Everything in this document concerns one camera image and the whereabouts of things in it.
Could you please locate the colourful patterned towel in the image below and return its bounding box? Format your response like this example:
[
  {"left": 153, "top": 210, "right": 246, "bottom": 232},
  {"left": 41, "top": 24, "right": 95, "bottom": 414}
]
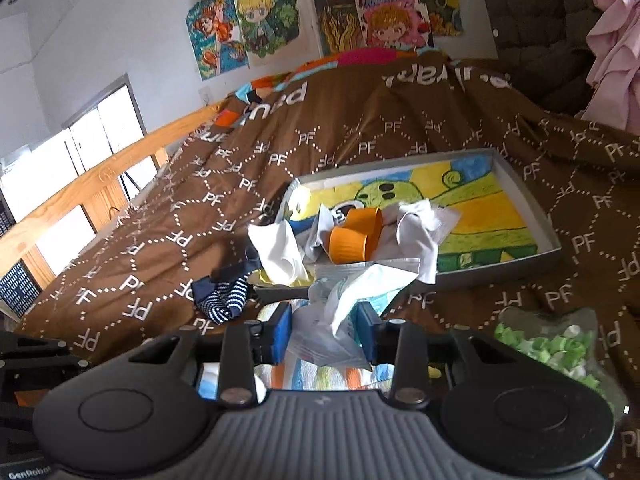
[{"left": 254, "top": 258, "right": 436, "bottom": 394}]

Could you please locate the navy striped sock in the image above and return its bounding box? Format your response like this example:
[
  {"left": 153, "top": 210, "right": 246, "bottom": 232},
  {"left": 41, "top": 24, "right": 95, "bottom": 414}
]
[{"left": 191, "top": 259, "right": 260, "bottom": 325}]

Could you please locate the orange silicone cup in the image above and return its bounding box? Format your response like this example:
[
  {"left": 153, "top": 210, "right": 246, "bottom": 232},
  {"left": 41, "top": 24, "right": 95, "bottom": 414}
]
[{"left": 329, "top": 207, "right": 383, "bottom": 264}]

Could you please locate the grey drawstring pouch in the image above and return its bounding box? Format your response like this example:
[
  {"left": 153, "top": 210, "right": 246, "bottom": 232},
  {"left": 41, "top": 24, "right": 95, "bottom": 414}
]
[{"left": 248, "top": 205, "right": 335, "bottom": 286}]

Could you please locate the grey white cloth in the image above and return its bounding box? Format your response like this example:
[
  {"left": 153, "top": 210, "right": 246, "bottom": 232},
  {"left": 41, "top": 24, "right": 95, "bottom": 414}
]
[{"left": 373, "top": 200, "right": 461, "bottom": 285}]

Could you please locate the brown PF patterned blanket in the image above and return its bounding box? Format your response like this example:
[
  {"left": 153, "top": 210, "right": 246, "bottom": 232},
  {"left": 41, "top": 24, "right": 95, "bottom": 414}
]
[{"left": 17, "top": 51, "right": 639, "bottom": 479}]

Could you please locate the grey tray with drawing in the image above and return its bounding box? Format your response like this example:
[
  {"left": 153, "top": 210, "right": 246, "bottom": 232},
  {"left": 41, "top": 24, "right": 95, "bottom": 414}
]
[{"left": 277, "top": 148, "right": 561, "bottom": 289}]

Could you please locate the jar of green stars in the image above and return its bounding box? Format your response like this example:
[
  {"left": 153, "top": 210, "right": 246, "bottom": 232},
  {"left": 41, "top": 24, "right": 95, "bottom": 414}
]
[{"left": 495, "top": 307, "right": 629, "bottom": 422}]

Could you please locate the colourful striped bedsheet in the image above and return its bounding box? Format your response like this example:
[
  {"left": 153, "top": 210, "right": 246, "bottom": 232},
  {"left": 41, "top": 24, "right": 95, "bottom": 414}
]
[{"left": 234, "top": 47, "right": 418, "bottom": 104}]

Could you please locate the orange hair girl drawing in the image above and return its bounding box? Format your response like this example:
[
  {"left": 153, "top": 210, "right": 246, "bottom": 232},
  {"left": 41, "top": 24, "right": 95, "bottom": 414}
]
[{"left": 186, "top": 0, "right": 248, "bottom": 80}]

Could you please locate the pink girl poster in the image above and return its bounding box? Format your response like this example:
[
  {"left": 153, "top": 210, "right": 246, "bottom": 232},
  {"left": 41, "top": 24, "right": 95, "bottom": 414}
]
[{"left": 355, "top": 0, "right": 434, "bottom": 51}]

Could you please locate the blond boy drawing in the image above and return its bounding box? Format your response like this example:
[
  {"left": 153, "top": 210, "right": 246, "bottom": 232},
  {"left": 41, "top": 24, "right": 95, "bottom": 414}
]
[{"left": 234, "top": 0, "right": 306, "bottom": 67}]

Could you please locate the brown quilted jacket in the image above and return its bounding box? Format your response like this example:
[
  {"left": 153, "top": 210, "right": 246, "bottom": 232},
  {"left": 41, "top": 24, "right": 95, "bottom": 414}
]
[{"left": 485, "top": 0, "right": 601, "bottom": 115}]

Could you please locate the pink shirt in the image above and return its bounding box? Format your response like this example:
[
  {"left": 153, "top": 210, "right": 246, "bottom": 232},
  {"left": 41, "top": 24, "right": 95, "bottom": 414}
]
[{"left": 582, "top": 0, "right": 639, "bottom": 134}]

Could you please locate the wooden bed rail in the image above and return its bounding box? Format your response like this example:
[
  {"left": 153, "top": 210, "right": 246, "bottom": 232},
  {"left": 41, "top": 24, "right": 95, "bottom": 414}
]
[{"left": 1, "top": 102, "right": 221, "bottom": 289}]

